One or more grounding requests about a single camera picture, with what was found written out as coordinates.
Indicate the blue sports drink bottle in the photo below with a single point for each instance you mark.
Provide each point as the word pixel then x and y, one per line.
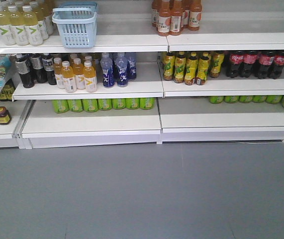
pixel 132 70
pixel 121 64
pixel 107 70

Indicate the coke bottle red label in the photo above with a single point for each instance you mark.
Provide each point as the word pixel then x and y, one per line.
pixel 235 60
pixel 265 60
pixel 250 58
pixel 277 66

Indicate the brown sauce jar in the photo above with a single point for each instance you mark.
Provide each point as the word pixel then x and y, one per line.
pixel 5 116

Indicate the yellow lemon tea bottle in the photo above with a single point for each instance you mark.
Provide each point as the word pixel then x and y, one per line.
pixel 216 64
pixel 180 64
pixel 169 65
pixel 202 69
pixel 191 67

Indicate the orange C100 juice bottle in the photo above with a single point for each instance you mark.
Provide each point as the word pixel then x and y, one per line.
pixel 195 15
pixel 176 18
pixel 164 16

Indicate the light blue plastic basket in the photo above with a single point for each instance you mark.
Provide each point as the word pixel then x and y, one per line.
pixel 76 23

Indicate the green drink bottle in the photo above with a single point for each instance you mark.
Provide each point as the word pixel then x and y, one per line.
pixel 132 103
pixel 60 106
pixel 75 105
pixel 90 105
pixel 147 103
pixel 104 104
pixel 119 103

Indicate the dark tea bottle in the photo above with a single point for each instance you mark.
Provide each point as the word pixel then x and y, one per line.
pixel 48 64
pixel 23 66
pixel 37 64

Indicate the orange vitamin drink bottle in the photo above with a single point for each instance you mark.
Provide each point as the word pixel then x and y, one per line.
pixel 58 73
pixel 68 77
pixel 78 71
pixel 90 77

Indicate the pale yellow drink bottle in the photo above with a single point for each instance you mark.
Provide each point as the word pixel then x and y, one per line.
pixel 32 26
pixel 5 30
pixel 17 26

